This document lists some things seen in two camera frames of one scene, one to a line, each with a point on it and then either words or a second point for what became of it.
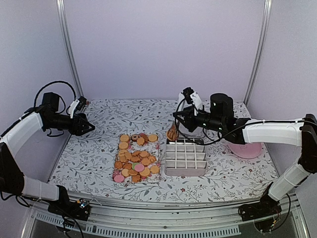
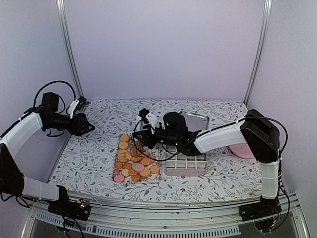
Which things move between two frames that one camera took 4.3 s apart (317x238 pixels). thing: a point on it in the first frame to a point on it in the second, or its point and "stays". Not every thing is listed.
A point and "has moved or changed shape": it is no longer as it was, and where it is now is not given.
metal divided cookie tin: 185,157 stays
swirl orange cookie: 118,164 stays
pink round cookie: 119,178 stays
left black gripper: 77,129 stays
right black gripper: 187,113 to 146,137
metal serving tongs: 172,133 has moved or changed shape
